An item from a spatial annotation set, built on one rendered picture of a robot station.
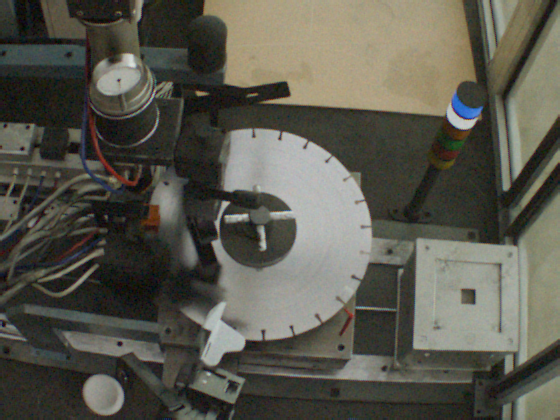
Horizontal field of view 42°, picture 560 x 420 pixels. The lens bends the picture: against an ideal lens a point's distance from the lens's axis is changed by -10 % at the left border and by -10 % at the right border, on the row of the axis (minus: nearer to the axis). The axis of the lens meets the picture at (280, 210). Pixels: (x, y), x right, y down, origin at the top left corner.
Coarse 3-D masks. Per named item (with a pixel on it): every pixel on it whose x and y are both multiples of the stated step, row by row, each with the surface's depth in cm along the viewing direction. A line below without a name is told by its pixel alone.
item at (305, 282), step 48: (240, 144) 122; (288, 144) 122; (288, 192) 119; (336, 192) 120; (192, 240) 115; (336, 240) 116; (192, 288) 112; (240, 288) 113; (288, 288) 113; (336, 288) 114; (288, 336) 110
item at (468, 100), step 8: (464, 88) 104; (472, 88) 104; (480, 88) 104; (456, 96) 104; (464, 96) 104; (472, 96) 104; (480, 96) 104; (456, 104) 105; (464, 104) 103; (472, 104) 103; (480, 104) 103; (456, 112) 106; (464, 112) 105; (472, 112) 104
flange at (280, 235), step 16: (224, 208) 116; (240, 208) 116; (272, 208) 117; (288, 208) 117; (224, 224) 115; (240, 224) 115; (272, 224) 114; (288, 224) 116; (224, 240) 114; (240, 240) 114; (256, 240) 114; (272, 240) 115; (288, 240) 115; (240, 256) 113; (256, 256) 114; (272, 256) 114
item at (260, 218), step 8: (264, 208) 112; (224, 216) 112; (232, 216) 111; (240, 216) 112; (248, 216) 112; (256, 216) 111; (264, 216) 111; (272, 216) 112; (280, 216) 112; (288, 216) 112; (248, 224) 113; (256, 224) 111; (264, 224) 111; (264, 240) 110; (264, 248) 110
